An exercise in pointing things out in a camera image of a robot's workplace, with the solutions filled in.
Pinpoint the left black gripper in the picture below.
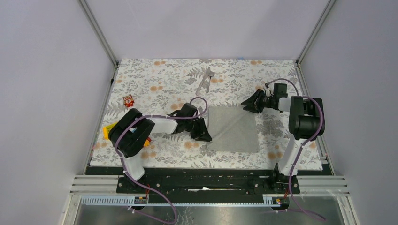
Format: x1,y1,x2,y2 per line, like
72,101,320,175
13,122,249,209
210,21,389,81
184,116,212,142

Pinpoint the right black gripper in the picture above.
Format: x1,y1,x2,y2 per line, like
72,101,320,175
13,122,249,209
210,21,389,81
240,89,275,114

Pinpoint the grey cloth napkin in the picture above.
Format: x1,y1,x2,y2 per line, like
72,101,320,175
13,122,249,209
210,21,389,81
207,106,260,153

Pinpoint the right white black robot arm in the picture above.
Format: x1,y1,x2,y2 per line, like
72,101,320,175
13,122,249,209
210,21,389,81
241,83,325,194

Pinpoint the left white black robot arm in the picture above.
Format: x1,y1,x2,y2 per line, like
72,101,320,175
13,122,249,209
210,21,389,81
107,103,212,193

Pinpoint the blue orange toy car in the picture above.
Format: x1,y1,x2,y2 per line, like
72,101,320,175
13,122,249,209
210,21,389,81
143,137,152,147

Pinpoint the red owl toy block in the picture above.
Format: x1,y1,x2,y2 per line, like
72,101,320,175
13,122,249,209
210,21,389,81
123,94,135,108

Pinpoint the yellow toy block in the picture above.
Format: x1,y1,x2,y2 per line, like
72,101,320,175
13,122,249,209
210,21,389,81
102,122,117,140

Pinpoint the right aluminium frame post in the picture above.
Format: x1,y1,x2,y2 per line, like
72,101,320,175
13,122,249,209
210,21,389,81
296,0,337,65

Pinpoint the aluminium frame post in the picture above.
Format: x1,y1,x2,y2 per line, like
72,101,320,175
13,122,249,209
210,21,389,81
77,0,118,67
296,0,337,65

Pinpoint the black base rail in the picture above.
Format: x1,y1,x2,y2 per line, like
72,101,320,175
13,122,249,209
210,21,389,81
116,168,300,204

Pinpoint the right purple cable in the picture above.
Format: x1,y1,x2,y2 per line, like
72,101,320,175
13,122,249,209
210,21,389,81
264,78,327,222

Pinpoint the purple cable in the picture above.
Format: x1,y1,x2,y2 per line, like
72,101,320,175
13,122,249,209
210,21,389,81
264,78,327,222
114,97,208,224

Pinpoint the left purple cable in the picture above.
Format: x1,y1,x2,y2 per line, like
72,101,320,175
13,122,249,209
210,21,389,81
114,97,208,224

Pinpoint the left aluminium frame post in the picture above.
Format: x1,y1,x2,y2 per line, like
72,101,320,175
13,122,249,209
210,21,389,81
77,0,118,67

